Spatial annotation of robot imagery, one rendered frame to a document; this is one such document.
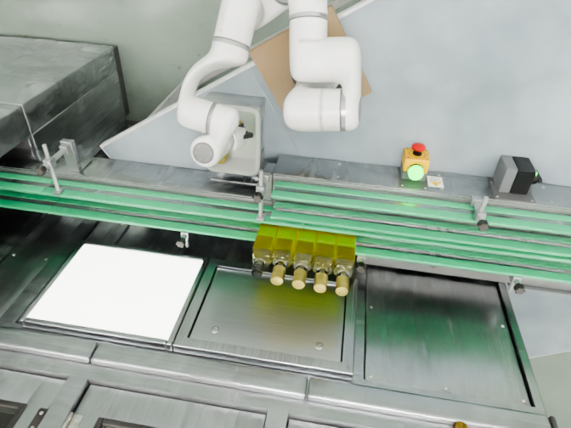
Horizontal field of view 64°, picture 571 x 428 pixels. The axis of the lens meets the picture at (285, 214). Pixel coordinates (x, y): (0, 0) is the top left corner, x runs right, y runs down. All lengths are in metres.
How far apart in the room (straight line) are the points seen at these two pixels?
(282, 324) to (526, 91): 0.91
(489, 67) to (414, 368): 0.81
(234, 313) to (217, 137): 0.51
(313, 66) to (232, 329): 0.71
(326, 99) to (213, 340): 0.68
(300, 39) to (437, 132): 0.55
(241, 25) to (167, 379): 0.85
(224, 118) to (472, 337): 0.91
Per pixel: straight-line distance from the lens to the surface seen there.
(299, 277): 1.21
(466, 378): 1.33
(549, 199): 1.49
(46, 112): 1.86
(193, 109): 1.06
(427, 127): 1.40
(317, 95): 1.02
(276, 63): 1.32
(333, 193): 1.32
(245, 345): 1.24
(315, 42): 1.04
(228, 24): 1.06
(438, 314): 1.45
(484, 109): 1.40
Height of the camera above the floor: 2.00
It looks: 52 degrees down
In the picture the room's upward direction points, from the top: 165 degrees counter-clockwise
